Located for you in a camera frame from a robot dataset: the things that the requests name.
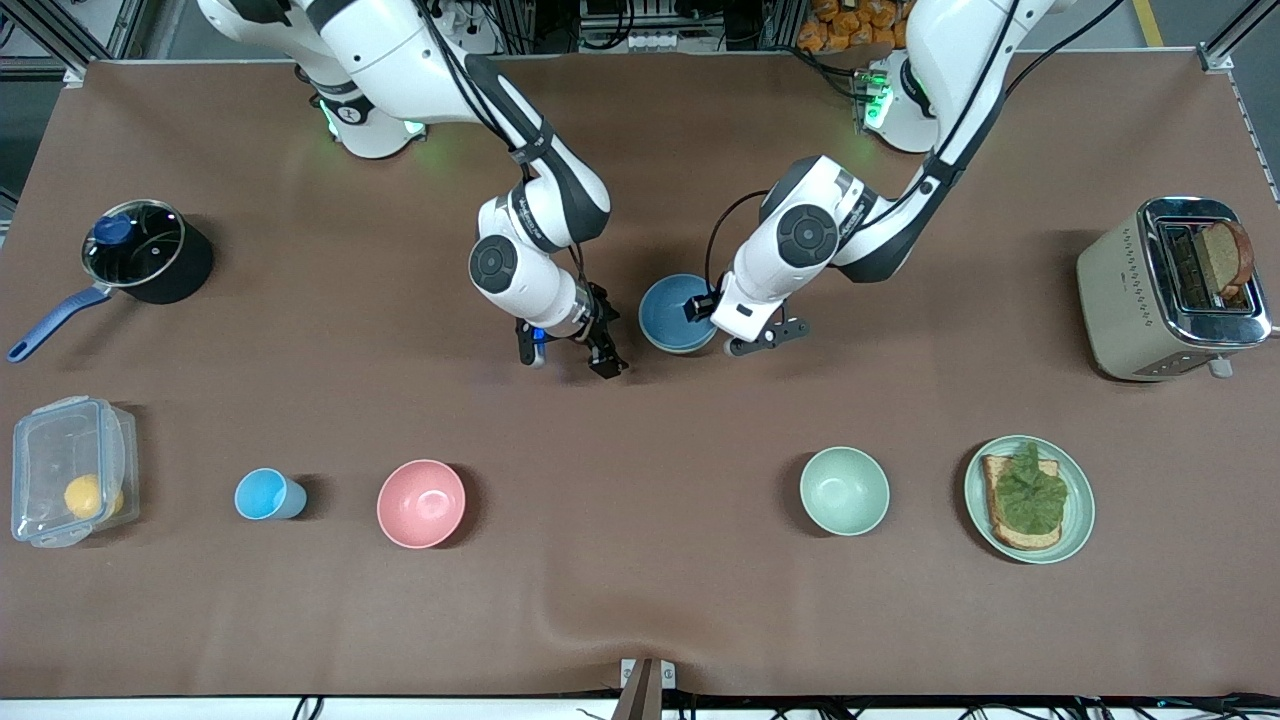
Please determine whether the clear plastic lidded container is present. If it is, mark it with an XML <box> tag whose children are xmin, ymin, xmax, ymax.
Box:
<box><xmin>11</xmin><ymin>396</ymin><xmax>140</xmax><ymax>549</ymax></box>

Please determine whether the black pot with blue handle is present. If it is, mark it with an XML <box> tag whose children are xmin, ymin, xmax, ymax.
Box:
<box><xmin>7</xmin><ymin>199</ymin><xmax>214</xmax><ymax>364</ymax></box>

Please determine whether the brown bread slice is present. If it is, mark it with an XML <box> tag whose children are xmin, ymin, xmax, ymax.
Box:
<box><xmin>1200</xmin><ymin>220</ymin><xmax>1255</xmax><ymax>301</ymax></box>

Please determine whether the green lettuce leaf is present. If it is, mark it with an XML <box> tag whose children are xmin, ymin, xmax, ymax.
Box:
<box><xmin>992</xmin><ymin>442</ymin><xmax>1069</xmax><ymax>535</ymax></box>

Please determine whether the blue bowl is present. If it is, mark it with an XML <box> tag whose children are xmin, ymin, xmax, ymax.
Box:
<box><xmin>638</xmin><ymin>274</ymin><xmax>721</xmax><ymax>351</ymax></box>

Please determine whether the blue plastic cup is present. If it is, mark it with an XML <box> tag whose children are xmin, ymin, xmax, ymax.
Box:
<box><xmin>234</xmin><ymin>468</ymin><xmax>308</xmax><ymax>522</ymax></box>

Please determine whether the bag of orange snacks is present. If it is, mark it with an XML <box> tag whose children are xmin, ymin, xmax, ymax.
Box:
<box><xmin>797</xmin><ymin>0</ymin><xmax>913</xmax><ymax>53</ymax></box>

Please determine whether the toast slice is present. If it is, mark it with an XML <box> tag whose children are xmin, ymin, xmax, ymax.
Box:
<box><xmin>981</xmin><ymin>455</ymin><xmax>1063</xmax><ymax>552</ymax></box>

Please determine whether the pink bowl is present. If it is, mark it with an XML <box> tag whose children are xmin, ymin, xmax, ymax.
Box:
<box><xmin>376</xmin><ymin>459</ymin><xmax>467</xmax><ymax>550</ymax></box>

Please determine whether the yellow lemon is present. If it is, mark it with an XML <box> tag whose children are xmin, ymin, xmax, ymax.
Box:
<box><xmin>64</xmin><ymin>474</ymin><xmax>126</xmax><ymax>520</ymax></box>

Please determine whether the pale green bowl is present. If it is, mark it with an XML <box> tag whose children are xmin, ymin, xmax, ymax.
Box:
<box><xmin>799</xmin><ymin>446</ymin><xmax>891</xmax><ymax>537</ymax></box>
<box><xmin>640</xmin><ymin>325</ymin><xmax>721</xmax><ymax>356</ymax></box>

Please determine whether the brown table cloth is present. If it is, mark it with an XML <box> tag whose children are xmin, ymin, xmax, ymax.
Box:
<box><xmin>0</xmin><ymin>52</ymin><xmax>1280</xmax><ymax>699</ymax></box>

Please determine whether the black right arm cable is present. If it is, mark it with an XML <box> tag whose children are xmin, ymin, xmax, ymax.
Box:
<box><xmin>418</xmin><ymin>0</ymin><xmax>591</xmax><ymax>293</ymax></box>

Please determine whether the pale green plate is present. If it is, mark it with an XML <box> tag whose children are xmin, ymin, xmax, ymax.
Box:
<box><xmin>964</xmin><ymin>435</ymin><xmax>1096</xmax><ymax>565</ymax></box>

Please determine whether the cream and chrome toaster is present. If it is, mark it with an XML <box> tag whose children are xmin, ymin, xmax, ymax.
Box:
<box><xmin>1077</xmin><ymin>197</ymin><xmax>1276</xmax><ymax>382</ymax></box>

